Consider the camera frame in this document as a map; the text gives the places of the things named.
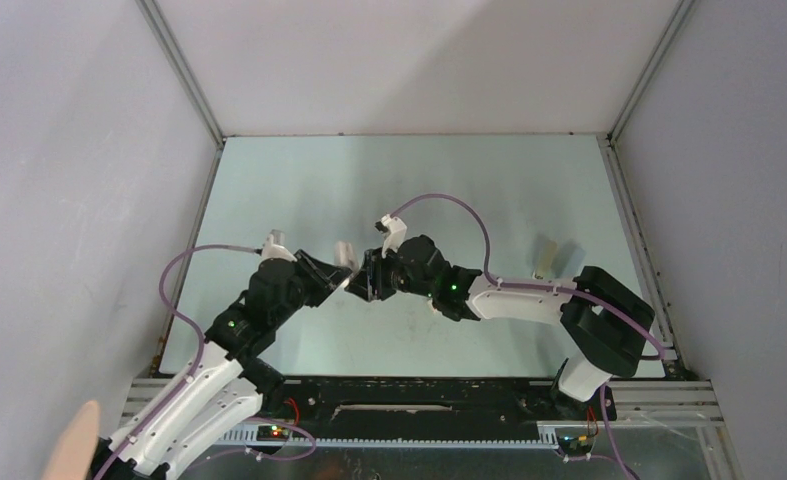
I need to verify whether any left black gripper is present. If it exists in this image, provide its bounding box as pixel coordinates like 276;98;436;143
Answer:
271;249;351;327

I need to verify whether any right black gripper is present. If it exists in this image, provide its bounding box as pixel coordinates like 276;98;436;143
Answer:
347;241;437;301

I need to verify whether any small white mini stapler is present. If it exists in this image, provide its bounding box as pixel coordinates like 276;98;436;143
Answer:
334;241;359;274

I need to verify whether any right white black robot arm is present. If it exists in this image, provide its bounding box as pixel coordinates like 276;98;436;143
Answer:
345;235;654;418

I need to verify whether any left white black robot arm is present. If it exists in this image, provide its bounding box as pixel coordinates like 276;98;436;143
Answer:
88;242;357;479

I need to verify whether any beige stapler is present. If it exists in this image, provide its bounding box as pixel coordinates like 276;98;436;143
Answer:
532;239;558;280

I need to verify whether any left small circuit board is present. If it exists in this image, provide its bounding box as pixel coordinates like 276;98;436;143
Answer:
255;424;292;442

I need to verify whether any small circuit board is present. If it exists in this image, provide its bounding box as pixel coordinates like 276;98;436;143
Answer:
255;424;292;442
558;435;596;460

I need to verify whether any right small circuit board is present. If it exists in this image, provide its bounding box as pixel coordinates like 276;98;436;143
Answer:
558;435;596;460

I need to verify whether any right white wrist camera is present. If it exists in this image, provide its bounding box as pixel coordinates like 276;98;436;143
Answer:
375;214;407;259

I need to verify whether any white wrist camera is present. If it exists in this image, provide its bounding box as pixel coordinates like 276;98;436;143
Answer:
375;214;407;259
260;229;296;262

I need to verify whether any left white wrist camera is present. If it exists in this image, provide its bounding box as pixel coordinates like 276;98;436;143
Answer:
260;229;296;262

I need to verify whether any white cable duct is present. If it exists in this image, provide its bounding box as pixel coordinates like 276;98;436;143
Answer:
220;423;560;452

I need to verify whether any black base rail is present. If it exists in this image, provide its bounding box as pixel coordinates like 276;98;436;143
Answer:
258;376;617;443

